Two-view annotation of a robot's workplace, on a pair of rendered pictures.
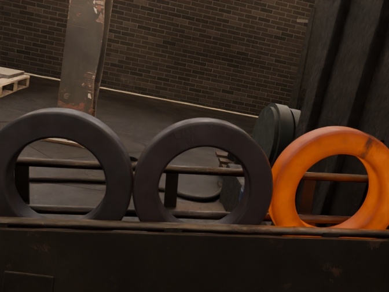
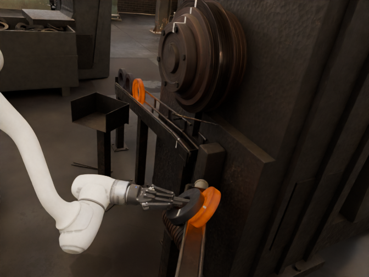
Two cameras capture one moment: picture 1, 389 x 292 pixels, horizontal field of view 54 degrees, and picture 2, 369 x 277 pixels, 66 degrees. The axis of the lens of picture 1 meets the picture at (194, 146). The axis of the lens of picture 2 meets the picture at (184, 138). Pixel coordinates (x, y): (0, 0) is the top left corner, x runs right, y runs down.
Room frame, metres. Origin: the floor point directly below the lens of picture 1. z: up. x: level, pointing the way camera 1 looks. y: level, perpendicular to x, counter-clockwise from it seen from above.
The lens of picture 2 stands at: (0.15, -2.08, 1.42)
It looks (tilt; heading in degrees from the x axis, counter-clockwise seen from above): 29 degrees down; 68
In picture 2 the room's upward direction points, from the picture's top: 8 degrees clockwise
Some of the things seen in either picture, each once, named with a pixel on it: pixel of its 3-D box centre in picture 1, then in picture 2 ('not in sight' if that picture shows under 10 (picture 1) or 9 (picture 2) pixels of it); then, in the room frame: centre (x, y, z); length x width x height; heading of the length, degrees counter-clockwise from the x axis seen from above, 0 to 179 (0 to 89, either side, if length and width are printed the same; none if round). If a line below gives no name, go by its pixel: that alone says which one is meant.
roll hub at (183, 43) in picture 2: not in sight; (174, 58); (0.52, -0.93, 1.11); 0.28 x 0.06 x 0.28; 99
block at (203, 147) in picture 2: not in sight; (208, 169); (0.67, -1.15, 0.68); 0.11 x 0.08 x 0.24; 9
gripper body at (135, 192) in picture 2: not in sight; (141, 195); (0.34, -1.28, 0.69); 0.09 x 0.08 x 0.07; 154
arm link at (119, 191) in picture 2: not in sight; (122, 192); (0.27, -1.25, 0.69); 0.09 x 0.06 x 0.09; 64
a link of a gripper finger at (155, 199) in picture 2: not in sight; (158, 200); (0.39, -1.32, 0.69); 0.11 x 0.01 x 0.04; 152
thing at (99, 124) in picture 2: not in sight; (101, 154); (0.24, -0.47, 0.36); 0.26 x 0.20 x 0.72; 134
